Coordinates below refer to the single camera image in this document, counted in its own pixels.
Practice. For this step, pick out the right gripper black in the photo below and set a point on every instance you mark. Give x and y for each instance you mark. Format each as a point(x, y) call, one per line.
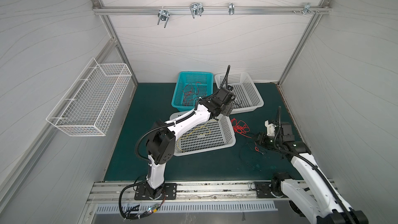
point(264, 140)

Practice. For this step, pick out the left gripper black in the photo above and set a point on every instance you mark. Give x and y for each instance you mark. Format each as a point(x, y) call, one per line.
point(228, 109)

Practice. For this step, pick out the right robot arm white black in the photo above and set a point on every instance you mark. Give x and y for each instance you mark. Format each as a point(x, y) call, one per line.
point(319, 202)

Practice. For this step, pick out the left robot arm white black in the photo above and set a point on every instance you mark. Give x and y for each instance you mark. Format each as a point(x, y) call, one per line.
point(156, 146)

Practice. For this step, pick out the small white plastic basket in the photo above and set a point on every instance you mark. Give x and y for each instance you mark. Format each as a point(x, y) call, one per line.
point(248, 98)

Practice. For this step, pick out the large white plastic basket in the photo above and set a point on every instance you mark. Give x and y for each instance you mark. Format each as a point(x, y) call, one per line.
point(207, 136)

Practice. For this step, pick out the teal plastic basket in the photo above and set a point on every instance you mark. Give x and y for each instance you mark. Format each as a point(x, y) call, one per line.
point(189, 87)

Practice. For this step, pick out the metal U-bolt clamp middle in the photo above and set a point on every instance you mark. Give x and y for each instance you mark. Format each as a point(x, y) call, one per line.
point(196, 9)

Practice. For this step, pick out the metal u-bolt clamp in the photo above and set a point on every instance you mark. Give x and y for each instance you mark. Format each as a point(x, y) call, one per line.
point(163, 16)
point(196, 9)

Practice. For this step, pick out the metal U-bolt clamp left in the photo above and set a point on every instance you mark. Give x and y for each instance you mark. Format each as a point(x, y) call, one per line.
point(163, 16)

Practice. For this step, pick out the metal bolt clamp right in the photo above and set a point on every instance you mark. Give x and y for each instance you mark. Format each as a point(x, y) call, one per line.
point(307, 10)

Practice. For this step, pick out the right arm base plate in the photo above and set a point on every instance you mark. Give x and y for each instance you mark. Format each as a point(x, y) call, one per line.
point(263, 190)

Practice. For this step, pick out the metal bracket on rail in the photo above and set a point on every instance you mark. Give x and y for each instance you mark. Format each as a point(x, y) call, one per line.
point(231, 9)

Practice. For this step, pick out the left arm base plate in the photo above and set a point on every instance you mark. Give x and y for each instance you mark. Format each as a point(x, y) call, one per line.
point(166, 191)

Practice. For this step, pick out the horizontal aluminium rail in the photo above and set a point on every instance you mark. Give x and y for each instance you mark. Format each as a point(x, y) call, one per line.
point(208, 10)

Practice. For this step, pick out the white slotted cable duct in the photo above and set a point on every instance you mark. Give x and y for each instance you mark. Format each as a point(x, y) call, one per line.
point(194, 207)

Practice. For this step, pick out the white wire wall basket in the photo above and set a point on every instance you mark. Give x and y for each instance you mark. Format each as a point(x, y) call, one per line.
point(89, 105)

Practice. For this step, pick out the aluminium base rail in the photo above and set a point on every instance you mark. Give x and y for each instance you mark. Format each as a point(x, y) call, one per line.
point(189, 191)

